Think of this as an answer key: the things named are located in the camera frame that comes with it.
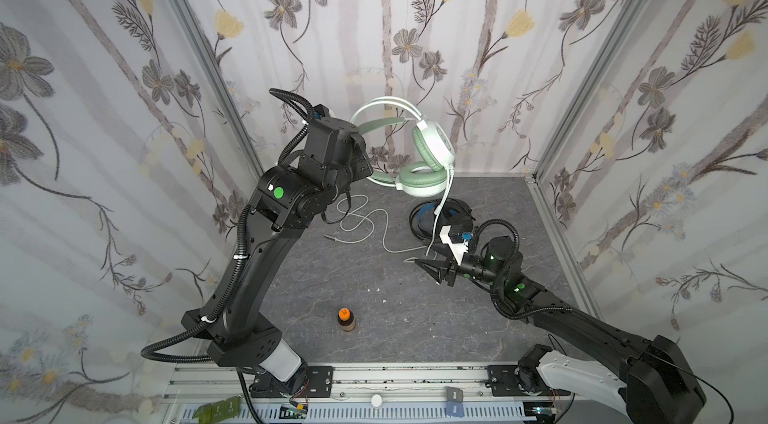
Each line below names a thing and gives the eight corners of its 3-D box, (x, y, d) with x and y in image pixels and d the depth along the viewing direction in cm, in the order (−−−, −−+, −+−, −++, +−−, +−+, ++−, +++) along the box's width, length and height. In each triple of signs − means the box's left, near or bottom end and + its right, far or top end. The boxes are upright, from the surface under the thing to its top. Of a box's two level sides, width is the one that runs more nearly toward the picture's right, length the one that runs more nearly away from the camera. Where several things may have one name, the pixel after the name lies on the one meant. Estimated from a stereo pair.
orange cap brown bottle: (341, 331, 84) (336, 320, 76) (342, 319, 86) (338, 307, 78) (355, 331, 84) (351, 320, 76) (355, 319, 86) (352, 307, 79)
